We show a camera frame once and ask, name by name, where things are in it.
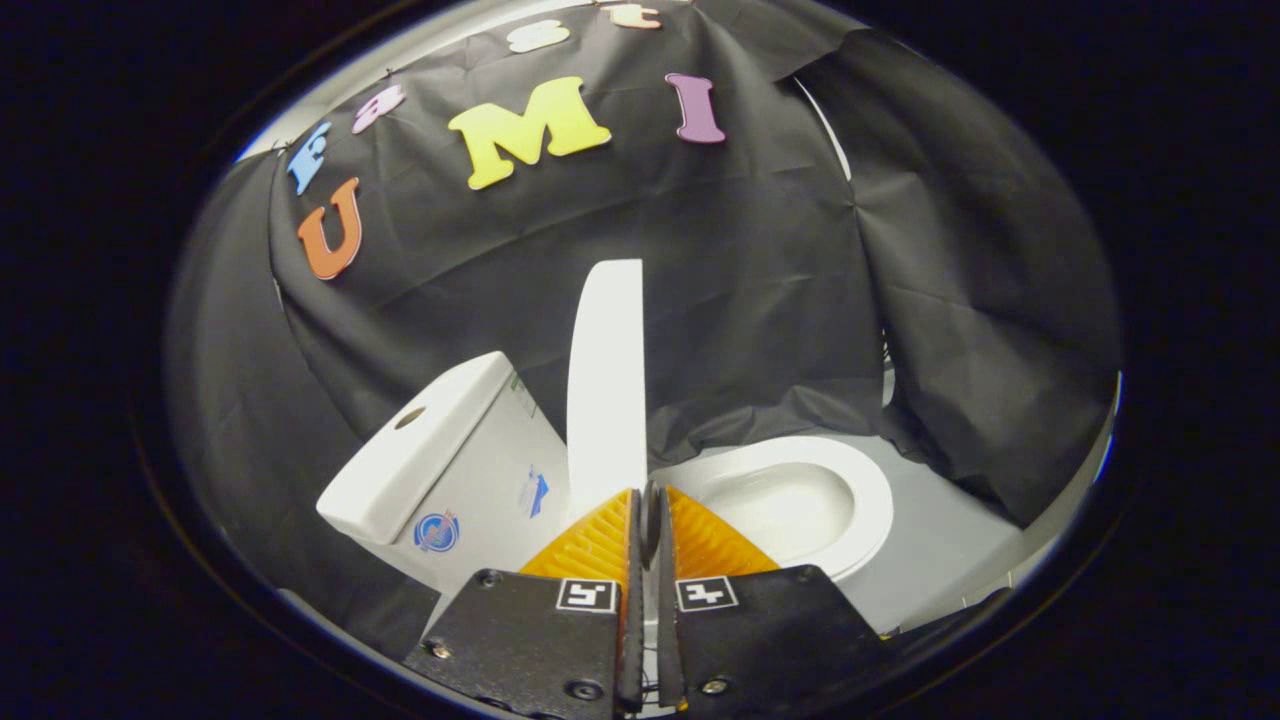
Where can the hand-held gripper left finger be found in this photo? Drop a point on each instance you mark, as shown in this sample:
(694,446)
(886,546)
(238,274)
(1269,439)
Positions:
(632,620)

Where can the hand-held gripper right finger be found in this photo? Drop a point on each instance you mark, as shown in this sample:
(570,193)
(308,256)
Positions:
(667,620)

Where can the white toilet lid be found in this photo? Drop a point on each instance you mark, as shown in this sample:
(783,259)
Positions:
(605,380)

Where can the white toilet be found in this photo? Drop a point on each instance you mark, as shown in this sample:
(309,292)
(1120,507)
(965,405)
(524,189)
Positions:
(490,470)

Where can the white toilet seat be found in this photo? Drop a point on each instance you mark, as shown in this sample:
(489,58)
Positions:
(870,500)

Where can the grey round tab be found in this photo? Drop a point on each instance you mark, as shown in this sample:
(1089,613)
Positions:
(648,520)

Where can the white cistern cover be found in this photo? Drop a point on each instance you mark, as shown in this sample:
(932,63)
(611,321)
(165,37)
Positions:
(410,460)

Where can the black backdrop cloth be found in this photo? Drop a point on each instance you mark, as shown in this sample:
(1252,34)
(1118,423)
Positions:
(700,300)

